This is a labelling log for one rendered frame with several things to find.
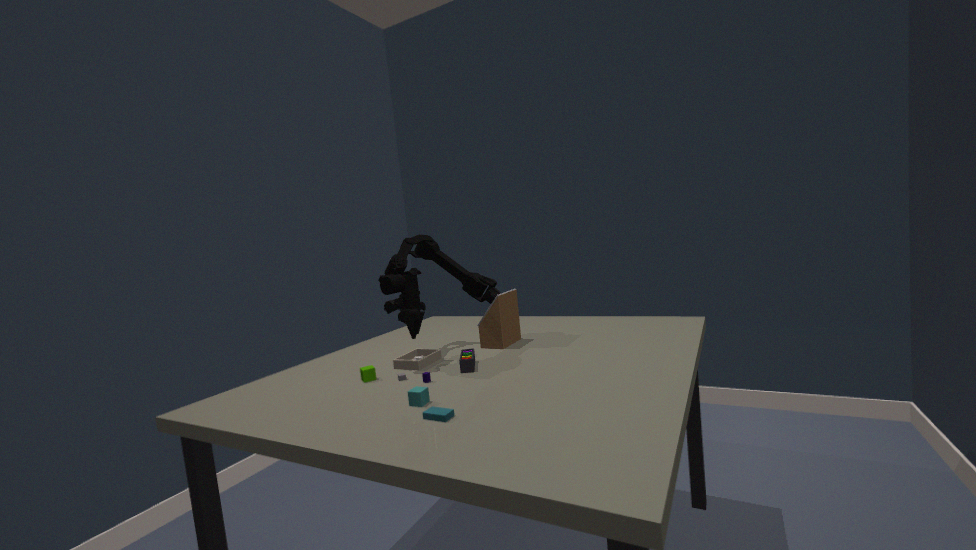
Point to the teal cube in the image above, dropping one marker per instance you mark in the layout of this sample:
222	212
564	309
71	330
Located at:
418	396

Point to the teal flat block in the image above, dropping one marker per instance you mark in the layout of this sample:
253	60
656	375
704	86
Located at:
438	414

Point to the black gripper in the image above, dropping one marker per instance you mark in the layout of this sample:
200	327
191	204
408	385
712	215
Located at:
411	314

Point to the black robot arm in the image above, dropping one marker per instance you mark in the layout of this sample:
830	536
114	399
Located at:
396	280

